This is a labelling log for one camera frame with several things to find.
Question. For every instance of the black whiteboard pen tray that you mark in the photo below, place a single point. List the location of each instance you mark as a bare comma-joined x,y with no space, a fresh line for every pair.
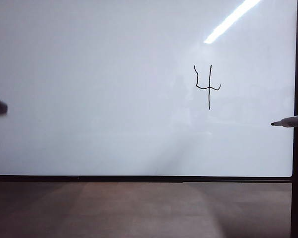
89,179

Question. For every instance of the white marker pen black cap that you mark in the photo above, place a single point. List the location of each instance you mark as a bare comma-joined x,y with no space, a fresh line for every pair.
290,122

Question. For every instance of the white whiteboard black frame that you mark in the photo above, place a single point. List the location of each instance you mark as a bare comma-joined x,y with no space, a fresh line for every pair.
114,86

